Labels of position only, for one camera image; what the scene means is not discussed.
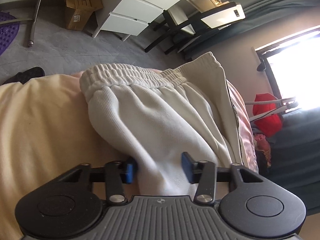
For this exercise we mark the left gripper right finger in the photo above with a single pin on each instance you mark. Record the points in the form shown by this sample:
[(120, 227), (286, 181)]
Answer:
[(203, 173)]

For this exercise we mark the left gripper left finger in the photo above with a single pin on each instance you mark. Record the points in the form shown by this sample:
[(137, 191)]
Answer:
[(118, 173)]

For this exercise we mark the white sweatpants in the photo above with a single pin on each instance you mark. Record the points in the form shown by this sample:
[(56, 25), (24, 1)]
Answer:
[(155, 117)]

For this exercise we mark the pile of clothes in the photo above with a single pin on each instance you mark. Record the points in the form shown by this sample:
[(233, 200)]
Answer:
[(261, 144)]

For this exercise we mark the pastel bed duvet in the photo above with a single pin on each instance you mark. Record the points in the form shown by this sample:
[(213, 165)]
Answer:
[(45, 131)]

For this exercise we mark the black shoe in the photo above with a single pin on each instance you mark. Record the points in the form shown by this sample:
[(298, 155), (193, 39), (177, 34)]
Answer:
[(24, 77)]

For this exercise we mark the window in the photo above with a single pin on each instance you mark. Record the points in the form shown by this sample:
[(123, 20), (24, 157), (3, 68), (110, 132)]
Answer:
[(291, 65)]

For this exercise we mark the black chair white seat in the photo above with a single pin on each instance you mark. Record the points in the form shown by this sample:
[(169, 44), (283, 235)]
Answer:
[(189, 29)]

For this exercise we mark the cardboard box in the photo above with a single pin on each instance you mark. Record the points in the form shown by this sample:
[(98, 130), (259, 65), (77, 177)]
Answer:
[(78, 12)]

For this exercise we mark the white drawer dresser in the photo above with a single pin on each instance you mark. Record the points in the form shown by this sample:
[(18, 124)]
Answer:
[(131, 17)]

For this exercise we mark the purple mat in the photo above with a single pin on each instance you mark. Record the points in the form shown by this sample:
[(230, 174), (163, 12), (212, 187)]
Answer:
[(8, 33)]

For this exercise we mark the curved metal tube frame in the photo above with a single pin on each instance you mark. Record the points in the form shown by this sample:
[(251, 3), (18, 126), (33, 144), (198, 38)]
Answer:
[(27, 20)]

